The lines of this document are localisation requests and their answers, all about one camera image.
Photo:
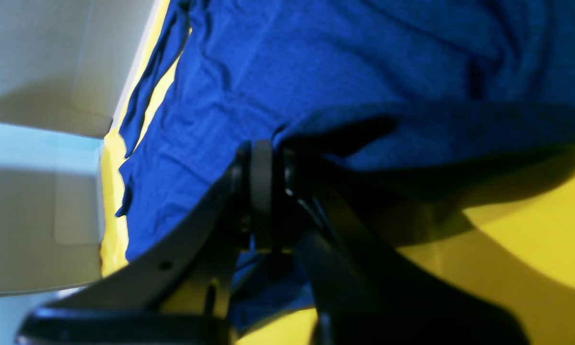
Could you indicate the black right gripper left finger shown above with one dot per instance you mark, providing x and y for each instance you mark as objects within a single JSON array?
[{"x": 178, "y": 292}]

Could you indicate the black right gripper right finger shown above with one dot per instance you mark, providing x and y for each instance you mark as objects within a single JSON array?
[{"x": 365, "y": 292}]

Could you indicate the dark blue long-sleeve shirt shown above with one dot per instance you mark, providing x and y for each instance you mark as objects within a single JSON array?
[{"x": 466, "y": 108}]

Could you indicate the yellow table cloth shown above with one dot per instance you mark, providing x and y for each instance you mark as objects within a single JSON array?
[{"x": 348, "y": 172}]

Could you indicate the white cardboard box bottom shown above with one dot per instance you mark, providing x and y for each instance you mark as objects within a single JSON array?
[{"x": 64, "y": 64}]

